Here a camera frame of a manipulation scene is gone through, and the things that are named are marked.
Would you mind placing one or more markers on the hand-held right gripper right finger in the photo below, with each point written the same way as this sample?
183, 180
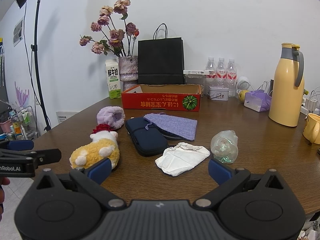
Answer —
218, 171

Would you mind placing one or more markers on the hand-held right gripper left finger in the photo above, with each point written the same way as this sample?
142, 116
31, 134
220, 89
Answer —
99, 171

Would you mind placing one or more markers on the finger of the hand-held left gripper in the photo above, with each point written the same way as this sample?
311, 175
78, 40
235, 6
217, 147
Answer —
20, 145

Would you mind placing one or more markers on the yellow white plush toy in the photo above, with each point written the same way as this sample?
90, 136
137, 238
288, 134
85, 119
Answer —
95, 147

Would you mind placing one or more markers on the clear plastic bottle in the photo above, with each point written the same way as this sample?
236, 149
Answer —
225, 145

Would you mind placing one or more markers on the fluffy purple headband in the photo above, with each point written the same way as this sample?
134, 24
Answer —
110, 117

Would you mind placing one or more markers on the navy zip pouch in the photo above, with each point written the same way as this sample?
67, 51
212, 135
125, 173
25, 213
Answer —
147, 140

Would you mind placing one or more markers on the purple woven pouch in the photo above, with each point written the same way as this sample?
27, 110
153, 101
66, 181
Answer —
175, 125

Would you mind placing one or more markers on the red cardboard box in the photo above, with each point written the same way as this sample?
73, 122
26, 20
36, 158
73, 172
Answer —
160, 103

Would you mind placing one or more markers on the person's left hand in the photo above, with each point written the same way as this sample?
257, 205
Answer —
3, 190

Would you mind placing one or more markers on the small printed tin box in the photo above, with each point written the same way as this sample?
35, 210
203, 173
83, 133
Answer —
218, 94

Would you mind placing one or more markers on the yellow pear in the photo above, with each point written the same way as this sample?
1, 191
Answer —
243, 95

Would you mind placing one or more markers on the purple plastic bag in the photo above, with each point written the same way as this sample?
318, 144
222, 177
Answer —
257, 101

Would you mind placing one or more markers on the black light stand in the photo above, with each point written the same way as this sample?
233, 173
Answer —
37, 55

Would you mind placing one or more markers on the small white fan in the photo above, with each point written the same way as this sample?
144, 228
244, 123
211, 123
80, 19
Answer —
243, 82

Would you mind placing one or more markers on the green white milk carton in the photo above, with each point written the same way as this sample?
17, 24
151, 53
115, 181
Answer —
113, 80

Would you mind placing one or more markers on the clear container of nuts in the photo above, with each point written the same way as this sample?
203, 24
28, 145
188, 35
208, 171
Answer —
195, 80

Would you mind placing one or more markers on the clear water bottle red label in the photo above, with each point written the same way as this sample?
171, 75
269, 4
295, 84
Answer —
210, 73
221, 73
231, 76

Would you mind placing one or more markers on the flat white box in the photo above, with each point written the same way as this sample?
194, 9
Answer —
197, 72

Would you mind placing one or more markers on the yellow mug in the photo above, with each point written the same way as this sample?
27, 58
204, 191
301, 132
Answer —
312, 128

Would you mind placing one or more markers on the yellow thermos jug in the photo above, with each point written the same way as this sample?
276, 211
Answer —
286, 92

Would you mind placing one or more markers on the pink vase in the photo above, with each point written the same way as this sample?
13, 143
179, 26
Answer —
128, 70

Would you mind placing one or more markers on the white power strip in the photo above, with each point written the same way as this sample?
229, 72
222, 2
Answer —
312, 105

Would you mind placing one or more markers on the black paper bag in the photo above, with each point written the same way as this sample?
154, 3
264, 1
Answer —
161, 60

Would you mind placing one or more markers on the dried pink roses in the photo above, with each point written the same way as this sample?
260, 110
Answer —
111, 35

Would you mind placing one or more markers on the purple wall sticker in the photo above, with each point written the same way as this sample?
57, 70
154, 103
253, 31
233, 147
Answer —
22, 96

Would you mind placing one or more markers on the white wall panel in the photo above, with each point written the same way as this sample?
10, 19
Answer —
66, 116

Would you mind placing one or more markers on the wall poster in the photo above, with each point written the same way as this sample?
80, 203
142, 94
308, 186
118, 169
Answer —
18, 32

